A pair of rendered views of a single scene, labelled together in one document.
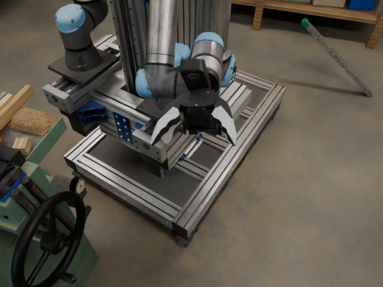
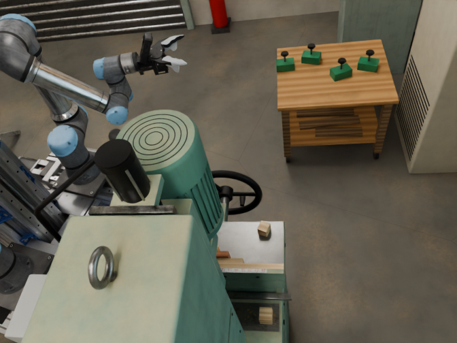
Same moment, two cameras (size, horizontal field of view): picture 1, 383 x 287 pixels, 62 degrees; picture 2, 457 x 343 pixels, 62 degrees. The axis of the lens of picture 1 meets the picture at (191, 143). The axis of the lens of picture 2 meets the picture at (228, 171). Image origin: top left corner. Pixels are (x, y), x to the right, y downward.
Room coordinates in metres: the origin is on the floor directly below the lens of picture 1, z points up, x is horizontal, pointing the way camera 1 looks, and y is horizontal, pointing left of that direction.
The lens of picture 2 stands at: (0.37, 1.25, 2.02)
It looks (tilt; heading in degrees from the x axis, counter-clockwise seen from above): 51 degrees down; 268
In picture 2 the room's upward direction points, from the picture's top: 14 degrees counter-clockwise
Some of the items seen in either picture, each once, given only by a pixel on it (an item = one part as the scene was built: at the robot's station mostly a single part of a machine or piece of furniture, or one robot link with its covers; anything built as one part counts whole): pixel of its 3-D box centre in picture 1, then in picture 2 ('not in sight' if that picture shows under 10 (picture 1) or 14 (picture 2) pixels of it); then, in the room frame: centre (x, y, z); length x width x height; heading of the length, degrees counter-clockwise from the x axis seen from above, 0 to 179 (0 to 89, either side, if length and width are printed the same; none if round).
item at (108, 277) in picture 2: not in sight; (102, 268); (0.56, 0.98, 1.55); 0.06 x 0.02 x 0.07; 72
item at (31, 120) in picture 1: (31, 117); not in sight; (0.75, 0.53, 0.92); 0.14 x 0.09 x 0.04; 72
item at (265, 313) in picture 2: not in sight; (266, 315); (0.35, 0.88, 0.82); 0.04 x 0.04 x 0.04; 71
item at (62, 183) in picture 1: (66, 191); not in sight; (0.68, 0.49, 0.58); 0.12 x 0.08 x 0.08; 72
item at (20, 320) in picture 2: not in sight; (58, 319); (0.71, 0.97, 1.40); 0.10 x 0.06 x 0.16; 72
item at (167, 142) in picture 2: not in sight; (174, 184); (0.48, 0.71, 1.35); 0.18 x 0.18 x 0.31
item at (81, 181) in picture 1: (77, 185); not in sight; (0.66, 0.43, 0.65); 0.06 x 0.04 x 0.08; 162
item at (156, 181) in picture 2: not in sight; (131, 187); (0.52, 0.84, 1.54); 0.08 x 0.08 x 0.17; 72
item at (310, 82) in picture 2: not in sight; (329, 98); (-0.43, -0.47, 0.32); 0.66 x 0.57 x 0.64; 163
